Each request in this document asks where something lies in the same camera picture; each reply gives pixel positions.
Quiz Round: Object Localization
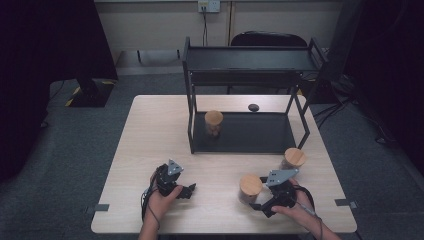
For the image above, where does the black chair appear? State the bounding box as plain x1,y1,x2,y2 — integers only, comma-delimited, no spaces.
226,30,309,95

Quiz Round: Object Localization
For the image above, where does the black floor cable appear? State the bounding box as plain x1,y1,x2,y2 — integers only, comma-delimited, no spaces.
312,96,355,130

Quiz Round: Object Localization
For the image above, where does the black socket cable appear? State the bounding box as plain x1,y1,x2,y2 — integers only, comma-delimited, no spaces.
201,9,210,47

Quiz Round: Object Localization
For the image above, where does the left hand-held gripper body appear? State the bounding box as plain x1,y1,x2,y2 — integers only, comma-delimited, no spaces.
154,158,185,198

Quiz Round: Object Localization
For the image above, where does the person's right hand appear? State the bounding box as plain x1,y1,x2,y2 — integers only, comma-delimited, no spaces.
271,178,322,232

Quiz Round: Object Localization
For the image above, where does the black two-tier metal shelf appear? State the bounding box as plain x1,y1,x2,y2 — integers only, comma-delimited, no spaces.
182,35,330,155

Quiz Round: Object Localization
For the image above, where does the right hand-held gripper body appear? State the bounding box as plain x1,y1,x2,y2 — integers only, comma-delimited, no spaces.
261,168,300,218

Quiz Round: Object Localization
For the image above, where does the left hand-held gripper cable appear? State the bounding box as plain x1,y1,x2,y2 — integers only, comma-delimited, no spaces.
141,168,162,232

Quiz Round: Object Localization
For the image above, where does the black curtain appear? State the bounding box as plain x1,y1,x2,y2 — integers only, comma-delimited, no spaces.
0,0,119,184

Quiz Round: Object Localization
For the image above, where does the hand-held gripper cable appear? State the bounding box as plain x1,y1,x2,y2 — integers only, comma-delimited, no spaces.
141,168,162,232
293,184,325,240

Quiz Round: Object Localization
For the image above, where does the white wall socket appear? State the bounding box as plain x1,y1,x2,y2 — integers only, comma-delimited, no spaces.
197,0,222,14

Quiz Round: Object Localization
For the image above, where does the black stand base striped tape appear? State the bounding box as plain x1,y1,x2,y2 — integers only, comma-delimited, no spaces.
64,78,117,109

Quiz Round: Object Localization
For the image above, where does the right hand-held gripper cable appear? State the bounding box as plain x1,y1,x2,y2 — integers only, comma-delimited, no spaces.
293,184,325,240

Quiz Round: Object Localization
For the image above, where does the glass jar with wooden lid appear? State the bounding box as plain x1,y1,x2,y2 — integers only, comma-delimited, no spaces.
203,110,225,139
279,147,307,172
238,173,264,205

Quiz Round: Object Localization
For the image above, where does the person's left hand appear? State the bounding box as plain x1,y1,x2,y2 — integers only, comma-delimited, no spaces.
145,178,184,224

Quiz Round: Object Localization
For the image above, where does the dark curtain with stands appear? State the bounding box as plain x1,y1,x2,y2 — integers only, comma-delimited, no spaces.
319,0,424,176

